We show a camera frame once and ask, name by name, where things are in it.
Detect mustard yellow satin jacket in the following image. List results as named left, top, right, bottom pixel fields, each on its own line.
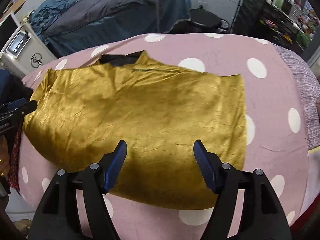
left=23, top=51, right=247, bottom=210

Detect person's left hand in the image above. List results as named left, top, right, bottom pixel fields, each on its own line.
left=0, top=136, right=10, bottom=177

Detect navy blue garment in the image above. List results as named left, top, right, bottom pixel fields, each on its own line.
left=0, top=69, right=12, bottom=97

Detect white appliance with screen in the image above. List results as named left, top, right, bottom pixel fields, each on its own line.
left=1, top=12, right=56, bottom=78

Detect pink polka dot bedsheet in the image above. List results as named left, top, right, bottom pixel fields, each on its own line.
left=18, top=33, right=319, bottom=239

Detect grey and teal duvet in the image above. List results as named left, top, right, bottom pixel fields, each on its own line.
left=29, top=0, right=191, bottom=57

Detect mauve knitted blanket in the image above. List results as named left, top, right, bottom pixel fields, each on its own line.
left=274, top=44, right=319, bottom=150

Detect black round stool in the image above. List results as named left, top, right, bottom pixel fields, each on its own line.
left=190, top=8, right=229, bottom=33

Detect black wire storage rack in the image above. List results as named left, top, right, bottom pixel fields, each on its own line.
left=229, top=0, right=304, bottom=55

